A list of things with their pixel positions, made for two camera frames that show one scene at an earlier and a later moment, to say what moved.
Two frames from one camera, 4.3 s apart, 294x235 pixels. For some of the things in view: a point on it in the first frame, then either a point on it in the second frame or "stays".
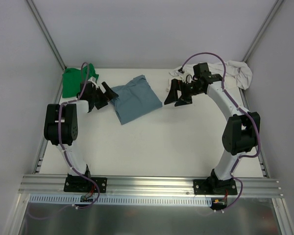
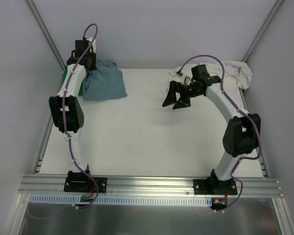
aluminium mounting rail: (149, 187) stays
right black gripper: (186, 89) stays
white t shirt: (237, 72) stays
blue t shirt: (134, 99) → (106, 82)
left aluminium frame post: (46, 33) stays
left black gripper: (99, 97) → (90, 62)
